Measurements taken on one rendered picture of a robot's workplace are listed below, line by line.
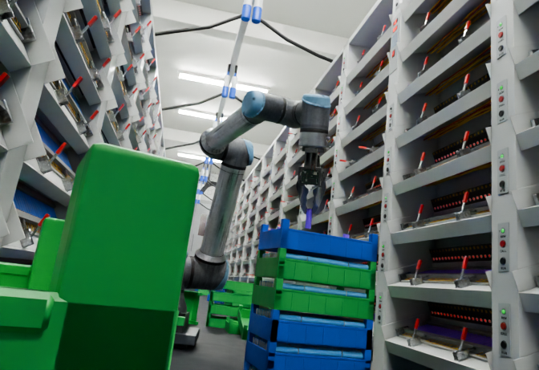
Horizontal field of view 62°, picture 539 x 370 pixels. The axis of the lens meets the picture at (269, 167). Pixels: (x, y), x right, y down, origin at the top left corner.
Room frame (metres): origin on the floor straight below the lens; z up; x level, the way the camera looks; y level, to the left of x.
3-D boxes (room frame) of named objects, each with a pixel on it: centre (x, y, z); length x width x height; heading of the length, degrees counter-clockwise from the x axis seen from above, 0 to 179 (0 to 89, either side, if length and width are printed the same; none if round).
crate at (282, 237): (1.38, -0.17, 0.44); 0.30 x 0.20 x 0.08; 107
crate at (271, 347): (1.38, -0.17, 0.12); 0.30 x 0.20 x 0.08; 107
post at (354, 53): (2.54, -0.48, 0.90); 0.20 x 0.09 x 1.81; 100
